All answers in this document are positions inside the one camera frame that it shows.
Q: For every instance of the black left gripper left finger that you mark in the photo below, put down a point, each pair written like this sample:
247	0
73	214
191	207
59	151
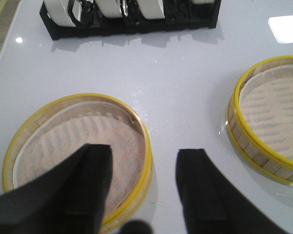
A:
68	199

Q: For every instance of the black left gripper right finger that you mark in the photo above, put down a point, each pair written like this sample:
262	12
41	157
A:
212	204

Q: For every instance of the bamboo steamer drawer yellow rim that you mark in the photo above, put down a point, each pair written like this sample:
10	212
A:
60	128

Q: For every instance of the bamboo steamer drawer base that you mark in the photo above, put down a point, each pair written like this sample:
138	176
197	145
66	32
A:
260	117

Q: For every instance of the white bowl leftmost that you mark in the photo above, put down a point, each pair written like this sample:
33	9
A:
57	10

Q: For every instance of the white bowl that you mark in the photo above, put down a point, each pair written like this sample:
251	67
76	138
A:
202	1
57	10
109	8
152	9

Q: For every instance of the black dish rack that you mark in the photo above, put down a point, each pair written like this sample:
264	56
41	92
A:
89	21

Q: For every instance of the white bowl rightmost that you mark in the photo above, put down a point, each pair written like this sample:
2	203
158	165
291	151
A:
202	1

